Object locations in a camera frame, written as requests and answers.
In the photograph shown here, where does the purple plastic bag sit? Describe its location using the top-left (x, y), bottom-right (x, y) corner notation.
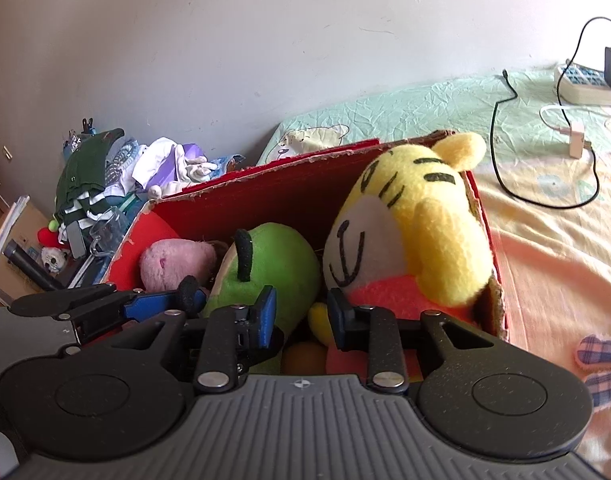
top-left (156, 142), bottom-right (212, 197)

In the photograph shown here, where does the white glove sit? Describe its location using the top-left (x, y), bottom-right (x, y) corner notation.
top-left (148, 154), bottom-right (219, 202)

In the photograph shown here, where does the white charging cable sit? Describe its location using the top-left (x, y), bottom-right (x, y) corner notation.
top-left (539, 104), bottom-right (611, 162)

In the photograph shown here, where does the dark green garment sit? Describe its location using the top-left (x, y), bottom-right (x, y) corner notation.
top-left (54, 128), bottom-right (126, 217)

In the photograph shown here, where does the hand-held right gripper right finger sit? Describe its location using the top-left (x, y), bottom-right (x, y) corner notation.
top-left (326, 287), bottom-right (512, 396)

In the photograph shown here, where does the yellow tiger plush toy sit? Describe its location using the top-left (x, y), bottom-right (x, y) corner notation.
top-left (307, 132), bottom-right (495, 377)

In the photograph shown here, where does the black cylinder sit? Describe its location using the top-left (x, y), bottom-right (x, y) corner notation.
top-left (2, 239), bottom-right (65, 293)

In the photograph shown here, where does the white power strip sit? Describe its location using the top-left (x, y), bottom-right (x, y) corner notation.
top-left (554, 62), bottom-right (611, 109)

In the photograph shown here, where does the striped garment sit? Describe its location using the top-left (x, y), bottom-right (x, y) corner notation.
top-left (55, 194), bottom-right (110, 244)

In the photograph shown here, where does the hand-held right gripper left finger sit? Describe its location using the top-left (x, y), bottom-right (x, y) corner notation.
top-left (110, 284), bottom-right (279, 396)

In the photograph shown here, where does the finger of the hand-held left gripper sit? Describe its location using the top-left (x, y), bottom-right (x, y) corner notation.
top-left (8, 282), bottom-right (187, 346)

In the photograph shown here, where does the black charging cable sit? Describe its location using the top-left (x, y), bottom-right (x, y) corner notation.
top-left (490, 16), bottom-right (611, 210)

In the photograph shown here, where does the large white rabbit plush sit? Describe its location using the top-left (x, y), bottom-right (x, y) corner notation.
top-left (574, 333), bottom-right (611, 414)

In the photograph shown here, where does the red and green toy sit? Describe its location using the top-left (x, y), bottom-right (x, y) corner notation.
top-left (35, 217), bottom-right (72, 249)

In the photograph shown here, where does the pink plush bear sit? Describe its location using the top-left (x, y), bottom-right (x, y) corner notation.
top-left (138, 238), bottom-right (219, 294)

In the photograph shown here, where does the blue patterned cloth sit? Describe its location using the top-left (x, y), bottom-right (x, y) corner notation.
top-left (105, 137), bottom-right (142, 182)

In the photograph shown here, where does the red cardboard box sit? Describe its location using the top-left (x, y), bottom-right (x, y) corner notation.
top-left (102, 129), bottom-right (512, 347)

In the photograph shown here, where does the green plush toy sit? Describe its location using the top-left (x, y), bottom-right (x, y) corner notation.
top-left (178, 222), bottom-right (323, 362)

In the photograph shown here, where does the stack of books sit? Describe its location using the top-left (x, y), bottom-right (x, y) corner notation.
top-left (0, 194), bottom-right (32, 262)

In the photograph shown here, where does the white cloth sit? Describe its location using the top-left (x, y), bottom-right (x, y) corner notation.
top-left (132, 137), bottom-right (179, 187)

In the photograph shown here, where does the blue plastic packet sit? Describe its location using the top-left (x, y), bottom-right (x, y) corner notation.
top-left (208, 153), bottom-right (247, 177)

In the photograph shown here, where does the white charger adapter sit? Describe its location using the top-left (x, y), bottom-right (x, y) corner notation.
top-left (567, 120), bottom-right (587, 159)

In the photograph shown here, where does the clear glass cup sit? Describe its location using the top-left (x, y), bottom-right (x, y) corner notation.
top-left (88, 207), bottom-right (129, 257)

